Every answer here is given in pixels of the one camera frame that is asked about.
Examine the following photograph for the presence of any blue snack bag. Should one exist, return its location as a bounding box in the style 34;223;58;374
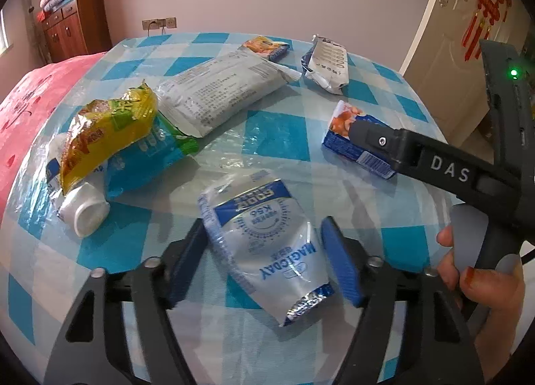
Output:
102;113;199;202

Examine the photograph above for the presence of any orange blue snack packet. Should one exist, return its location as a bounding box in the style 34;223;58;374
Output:
238;35;291;62

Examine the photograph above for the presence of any blue nut carton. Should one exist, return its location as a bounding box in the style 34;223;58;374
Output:
321;100;398;180

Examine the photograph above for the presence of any white plastic bottle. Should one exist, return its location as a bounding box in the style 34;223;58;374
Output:
45;134;111;238

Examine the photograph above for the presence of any white blue foil pouch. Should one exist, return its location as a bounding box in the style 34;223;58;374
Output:
197;168;335;327

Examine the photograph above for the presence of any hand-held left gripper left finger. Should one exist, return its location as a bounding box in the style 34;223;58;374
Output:
44;218;210;385

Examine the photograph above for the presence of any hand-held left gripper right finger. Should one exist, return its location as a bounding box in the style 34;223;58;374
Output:
320;216;486;385

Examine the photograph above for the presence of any cream door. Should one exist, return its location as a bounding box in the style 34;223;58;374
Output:
399;0;531;147

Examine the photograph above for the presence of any brown wooden cabinet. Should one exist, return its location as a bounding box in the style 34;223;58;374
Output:
39;0;113;64

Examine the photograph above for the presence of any person's right hand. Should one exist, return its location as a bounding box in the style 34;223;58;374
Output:
437;226;525;369

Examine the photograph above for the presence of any blue checkered tablecloth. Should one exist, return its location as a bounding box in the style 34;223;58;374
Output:
0;32;494;385

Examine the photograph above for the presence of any pink printed bed blanket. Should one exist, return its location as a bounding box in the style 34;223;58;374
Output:
0;51;109;219

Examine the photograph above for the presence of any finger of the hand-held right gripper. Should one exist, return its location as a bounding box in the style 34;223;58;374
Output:
349;121;423;173

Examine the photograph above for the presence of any large grey white packet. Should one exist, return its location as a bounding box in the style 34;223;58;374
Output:
155;51;302;138

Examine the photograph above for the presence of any yellow green snack bag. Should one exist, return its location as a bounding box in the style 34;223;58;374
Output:
60;80;159;196

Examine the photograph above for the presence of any window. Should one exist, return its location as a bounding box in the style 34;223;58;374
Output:
0;9;11;53

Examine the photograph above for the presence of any crumpled white packet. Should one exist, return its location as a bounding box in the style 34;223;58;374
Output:
301;34;349;95

